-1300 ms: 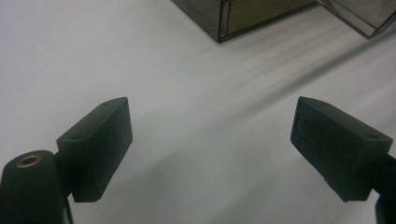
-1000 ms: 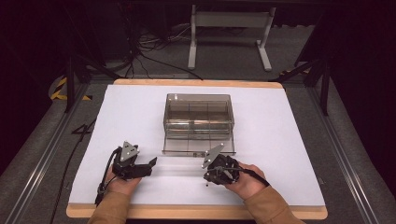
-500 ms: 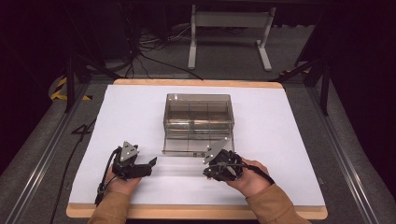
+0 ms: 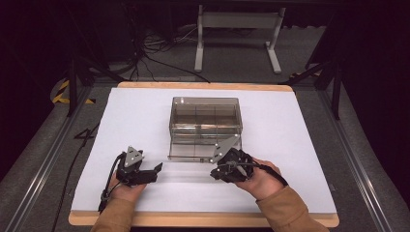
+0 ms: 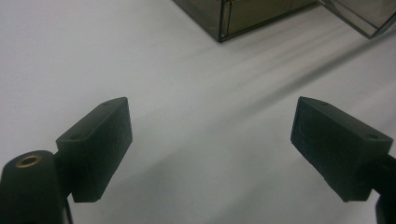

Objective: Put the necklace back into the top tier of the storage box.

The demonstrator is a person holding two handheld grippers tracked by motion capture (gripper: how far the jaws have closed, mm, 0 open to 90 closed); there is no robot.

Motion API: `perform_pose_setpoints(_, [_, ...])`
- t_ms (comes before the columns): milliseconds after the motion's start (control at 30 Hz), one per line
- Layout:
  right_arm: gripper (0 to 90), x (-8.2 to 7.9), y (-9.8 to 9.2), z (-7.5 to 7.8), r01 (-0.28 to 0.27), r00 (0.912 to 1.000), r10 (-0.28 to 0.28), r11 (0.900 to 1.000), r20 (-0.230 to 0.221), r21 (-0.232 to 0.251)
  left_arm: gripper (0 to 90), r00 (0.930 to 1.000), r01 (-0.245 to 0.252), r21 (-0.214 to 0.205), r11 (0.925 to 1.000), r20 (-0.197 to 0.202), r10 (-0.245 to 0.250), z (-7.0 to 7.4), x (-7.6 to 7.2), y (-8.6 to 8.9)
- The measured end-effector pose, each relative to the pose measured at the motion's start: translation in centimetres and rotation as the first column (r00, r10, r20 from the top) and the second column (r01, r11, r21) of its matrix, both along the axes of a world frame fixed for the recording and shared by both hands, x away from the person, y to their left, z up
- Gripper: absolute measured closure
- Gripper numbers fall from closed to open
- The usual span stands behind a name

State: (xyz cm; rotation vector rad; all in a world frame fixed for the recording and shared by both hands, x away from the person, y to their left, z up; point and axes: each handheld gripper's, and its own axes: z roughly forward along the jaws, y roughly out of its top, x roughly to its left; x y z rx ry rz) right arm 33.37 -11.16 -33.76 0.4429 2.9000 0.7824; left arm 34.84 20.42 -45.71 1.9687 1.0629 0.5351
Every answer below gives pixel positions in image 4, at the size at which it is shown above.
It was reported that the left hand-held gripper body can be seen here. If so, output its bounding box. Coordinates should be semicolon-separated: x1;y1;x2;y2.
115;145;153;187

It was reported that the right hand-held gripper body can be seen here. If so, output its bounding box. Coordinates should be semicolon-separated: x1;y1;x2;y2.
208;134;256;185

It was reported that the transparent brown drawer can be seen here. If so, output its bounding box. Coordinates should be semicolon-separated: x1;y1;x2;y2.
167;125;244;163

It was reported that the transparent brown drawer box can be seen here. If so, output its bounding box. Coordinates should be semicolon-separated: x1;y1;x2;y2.
168;97;244;143

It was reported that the person's left hand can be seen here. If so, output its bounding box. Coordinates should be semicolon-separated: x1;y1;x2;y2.
108;173;148;204

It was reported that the person's right hand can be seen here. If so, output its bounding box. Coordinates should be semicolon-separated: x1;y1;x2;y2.
233;157;282;202

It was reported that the white table mat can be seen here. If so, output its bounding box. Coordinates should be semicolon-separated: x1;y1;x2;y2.
70;87;338;215

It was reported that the wooden table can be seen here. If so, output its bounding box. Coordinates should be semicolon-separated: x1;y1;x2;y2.
68;80;340;229

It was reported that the black metal stand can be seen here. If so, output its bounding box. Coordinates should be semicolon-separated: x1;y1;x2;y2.
65;56;128;118
279;47;343;121

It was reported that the grey metal stand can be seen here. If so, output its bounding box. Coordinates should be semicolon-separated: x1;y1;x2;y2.
193;4;287;74

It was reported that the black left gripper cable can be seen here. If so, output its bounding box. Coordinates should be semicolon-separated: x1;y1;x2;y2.
98;151;128;214

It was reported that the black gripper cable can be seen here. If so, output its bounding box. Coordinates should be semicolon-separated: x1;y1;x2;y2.
98;151;128;214
236;160;289;188

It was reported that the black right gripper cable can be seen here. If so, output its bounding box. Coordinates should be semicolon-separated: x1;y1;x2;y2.
236;160;289;188

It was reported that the black floor cable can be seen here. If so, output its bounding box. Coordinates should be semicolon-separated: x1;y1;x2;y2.
50;122;102;232

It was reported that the aluminium floor rail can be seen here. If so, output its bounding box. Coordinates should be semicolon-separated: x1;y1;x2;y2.
3;86;95;232
317;89;394;232

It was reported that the bundle of floor cables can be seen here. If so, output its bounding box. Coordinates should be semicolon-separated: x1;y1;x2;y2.
121;4;211;84

